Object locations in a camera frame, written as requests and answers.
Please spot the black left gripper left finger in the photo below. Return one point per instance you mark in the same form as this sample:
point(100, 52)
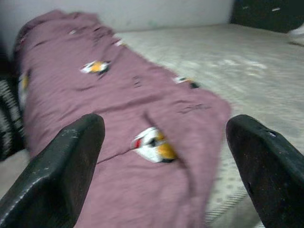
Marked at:
point(54, 180)

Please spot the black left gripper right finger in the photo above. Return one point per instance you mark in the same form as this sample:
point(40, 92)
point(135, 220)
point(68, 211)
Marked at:
point(275, 180)

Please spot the purple patterned blanket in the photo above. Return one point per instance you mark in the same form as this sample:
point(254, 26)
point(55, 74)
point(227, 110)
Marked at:
point(95, 95)

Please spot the white quilted mattress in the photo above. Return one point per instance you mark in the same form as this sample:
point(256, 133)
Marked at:
point(237, 71)

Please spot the white pillow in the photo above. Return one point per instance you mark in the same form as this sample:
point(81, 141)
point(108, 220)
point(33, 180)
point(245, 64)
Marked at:
point(298, 35)

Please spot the black tufted headboard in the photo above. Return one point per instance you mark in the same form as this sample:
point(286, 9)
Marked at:
point(261, 14)

